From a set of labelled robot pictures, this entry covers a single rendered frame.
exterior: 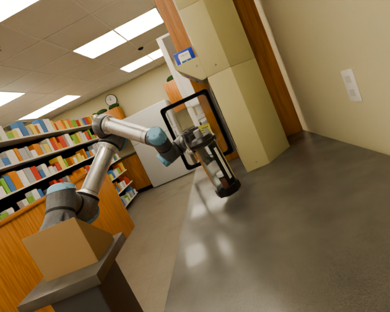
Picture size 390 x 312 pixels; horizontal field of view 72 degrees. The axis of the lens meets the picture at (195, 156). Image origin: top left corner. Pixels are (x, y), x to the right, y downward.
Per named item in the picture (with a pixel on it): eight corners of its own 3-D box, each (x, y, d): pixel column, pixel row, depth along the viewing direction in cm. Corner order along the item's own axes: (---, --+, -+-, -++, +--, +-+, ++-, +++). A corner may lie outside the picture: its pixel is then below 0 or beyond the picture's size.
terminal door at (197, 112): (234, 151, 154) (206, 87, 148) (187, 171, 161) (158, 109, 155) (234, 151, 155) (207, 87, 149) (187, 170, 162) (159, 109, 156)
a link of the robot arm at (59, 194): (37, 213, 107) (39, 185, 115) (60, 223, 118) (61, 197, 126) (63, 202, 106) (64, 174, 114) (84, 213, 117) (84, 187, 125)
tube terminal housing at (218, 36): (280, 141, 153) (228, 9, 141) (299, 151, 121) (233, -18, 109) (240, 158, 156) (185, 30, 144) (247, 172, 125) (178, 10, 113)
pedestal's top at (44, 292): (21, 316, 94) (15, 307, 93) (65, 264, 125) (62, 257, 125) (101, 283, 91) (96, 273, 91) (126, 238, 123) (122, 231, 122)
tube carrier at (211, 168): (245, 183, 99) (218, 133, 95) (221, 199, 97) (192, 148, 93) (234, 178, 110) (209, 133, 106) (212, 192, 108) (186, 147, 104)
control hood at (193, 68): (207, 83, 149) (200, 65, 148) (207, 77, 117) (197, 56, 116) (189, 91, 151) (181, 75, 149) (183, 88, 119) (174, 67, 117)
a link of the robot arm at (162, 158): (150, 149, 123) (168, 134, 124) (160, 161, 132) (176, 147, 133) (159, 159, 118) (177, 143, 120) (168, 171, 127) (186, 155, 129)
